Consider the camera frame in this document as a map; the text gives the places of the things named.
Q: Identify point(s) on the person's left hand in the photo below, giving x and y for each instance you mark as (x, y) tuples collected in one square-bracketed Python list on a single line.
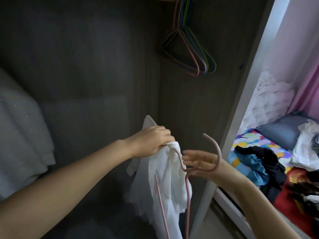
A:
[(149, 141)]

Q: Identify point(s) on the person's right hand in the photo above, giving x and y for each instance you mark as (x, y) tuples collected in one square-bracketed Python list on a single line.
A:
[(207, 166)]

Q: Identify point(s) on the pink hanger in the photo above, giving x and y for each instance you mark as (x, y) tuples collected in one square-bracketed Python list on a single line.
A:
[(218, 151)]

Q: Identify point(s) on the blue garment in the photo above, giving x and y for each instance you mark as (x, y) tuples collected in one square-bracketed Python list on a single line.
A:
[(249, 169)]

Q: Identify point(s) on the white thin blouse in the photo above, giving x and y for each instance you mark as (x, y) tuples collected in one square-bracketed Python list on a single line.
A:
[(164, 196)]

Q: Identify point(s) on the black garment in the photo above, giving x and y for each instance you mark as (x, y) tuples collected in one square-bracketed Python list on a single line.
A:
[(271, 169)]

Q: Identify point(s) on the grey wardrobe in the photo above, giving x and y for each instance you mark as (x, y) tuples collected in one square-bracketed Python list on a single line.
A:
[(99, 57)]

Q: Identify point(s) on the pile of mixed clothes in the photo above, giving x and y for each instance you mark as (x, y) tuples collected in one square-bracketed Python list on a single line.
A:
[(306, 146)]

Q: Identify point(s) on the white fluffy sweater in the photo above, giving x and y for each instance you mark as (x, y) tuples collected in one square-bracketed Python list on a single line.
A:
[(22, 136)]

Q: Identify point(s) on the person's left forearm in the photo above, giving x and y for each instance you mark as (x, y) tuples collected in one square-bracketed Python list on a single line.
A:
[(60, 196)]

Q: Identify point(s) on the person's right forearm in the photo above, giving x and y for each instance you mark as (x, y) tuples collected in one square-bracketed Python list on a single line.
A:
[(259, 206)]

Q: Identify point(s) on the white bed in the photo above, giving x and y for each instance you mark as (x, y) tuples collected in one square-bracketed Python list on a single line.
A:
[(234, 211)]

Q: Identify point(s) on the colourful patterned pillow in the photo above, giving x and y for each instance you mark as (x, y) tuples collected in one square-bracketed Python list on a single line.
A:
[(251, 139)]

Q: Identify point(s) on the grey pillow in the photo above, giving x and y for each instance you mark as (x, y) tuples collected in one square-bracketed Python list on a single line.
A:
[(281, 132)]

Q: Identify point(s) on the white tufted headboard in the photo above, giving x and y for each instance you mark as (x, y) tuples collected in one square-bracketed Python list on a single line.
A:
[(269, 102)]

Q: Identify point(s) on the red bedsheet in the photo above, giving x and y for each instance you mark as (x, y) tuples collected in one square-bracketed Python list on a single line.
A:
[(289, 206)]

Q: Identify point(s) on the wide pink curtain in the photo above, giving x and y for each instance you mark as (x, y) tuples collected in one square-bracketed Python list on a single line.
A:
[(309, 92)]

